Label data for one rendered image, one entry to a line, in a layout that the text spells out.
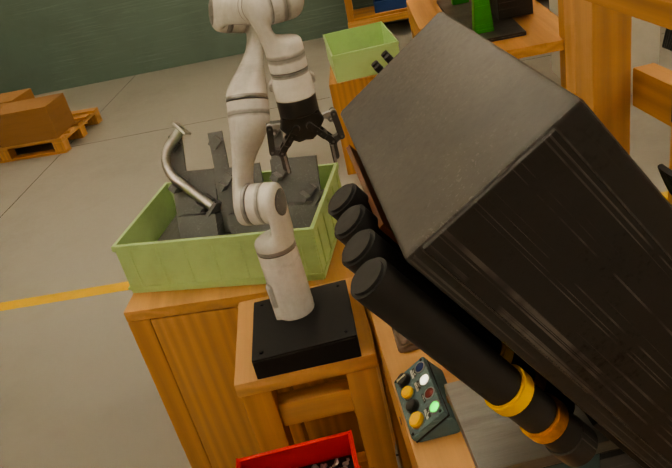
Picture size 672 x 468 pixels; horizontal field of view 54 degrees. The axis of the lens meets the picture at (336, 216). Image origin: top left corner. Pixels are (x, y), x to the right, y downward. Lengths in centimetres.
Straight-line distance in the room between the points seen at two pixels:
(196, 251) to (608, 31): 119
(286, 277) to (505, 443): 74
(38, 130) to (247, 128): 510
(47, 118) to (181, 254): 452
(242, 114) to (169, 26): 693
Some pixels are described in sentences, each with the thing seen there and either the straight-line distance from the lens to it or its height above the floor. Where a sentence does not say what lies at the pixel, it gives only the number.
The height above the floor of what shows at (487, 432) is 113.
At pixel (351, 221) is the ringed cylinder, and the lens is 59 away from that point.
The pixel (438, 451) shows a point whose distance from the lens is 120.
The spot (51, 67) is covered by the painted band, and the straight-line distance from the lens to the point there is 894.
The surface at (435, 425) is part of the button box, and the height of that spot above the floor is 93.
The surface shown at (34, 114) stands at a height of 39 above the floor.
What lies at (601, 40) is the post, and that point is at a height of 135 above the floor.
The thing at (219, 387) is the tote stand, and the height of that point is 46.
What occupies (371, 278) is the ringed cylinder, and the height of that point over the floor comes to 152.
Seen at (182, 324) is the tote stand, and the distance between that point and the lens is 200.
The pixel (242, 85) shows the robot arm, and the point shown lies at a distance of 143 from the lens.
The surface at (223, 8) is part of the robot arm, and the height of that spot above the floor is 159.
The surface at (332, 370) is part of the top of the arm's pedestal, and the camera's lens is 149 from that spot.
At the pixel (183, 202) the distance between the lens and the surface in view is 218.
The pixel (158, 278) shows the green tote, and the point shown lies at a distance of 202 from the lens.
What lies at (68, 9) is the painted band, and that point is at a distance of 865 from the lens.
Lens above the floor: 180
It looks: 28 degrees down
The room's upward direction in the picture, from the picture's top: 13 degrees counter-clockwise
